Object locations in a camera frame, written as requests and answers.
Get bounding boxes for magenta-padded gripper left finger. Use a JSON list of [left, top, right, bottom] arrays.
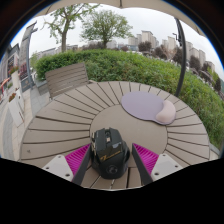
[[42, 143, 93, 186]]

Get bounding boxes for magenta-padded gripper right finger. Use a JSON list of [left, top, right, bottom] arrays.
[[131, 143, 184, 186]]

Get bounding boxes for black computer mouse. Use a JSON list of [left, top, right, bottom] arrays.
[[90, 127, 131, 180]]

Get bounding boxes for lilac mouse pad with wrist rest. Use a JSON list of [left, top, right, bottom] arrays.
[[120, 91, 177, 126]]

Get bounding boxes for white flower planter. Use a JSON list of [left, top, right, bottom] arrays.
[[7, 91, 25, 128]]

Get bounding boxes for slatted outdoor chair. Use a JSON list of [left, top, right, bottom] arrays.
[[44, 62, 96, 100]]

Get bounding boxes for green hedge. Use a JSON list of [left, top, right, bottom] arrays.
[[34, 49, 224, 149]]

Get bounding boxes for grey sign pillar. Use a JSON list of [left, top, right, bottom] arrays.
[[18, 21, 38, 93]]

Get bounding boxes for group of tall apartment buildings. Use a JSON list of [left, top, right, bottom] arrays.
[[128, 29, 216, 73]]

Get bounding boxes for thin-crowned tree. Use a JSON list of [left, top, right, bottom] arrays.
[[43, 3, 101, 53]]

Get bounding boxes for round-crowned tree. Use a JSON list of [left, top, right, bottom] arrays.
[[79, 9, 134, 50]]

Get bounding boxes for beige patio umbrella canopy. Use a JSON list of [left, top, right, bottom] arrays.
[[34, 0, 206, 38]]

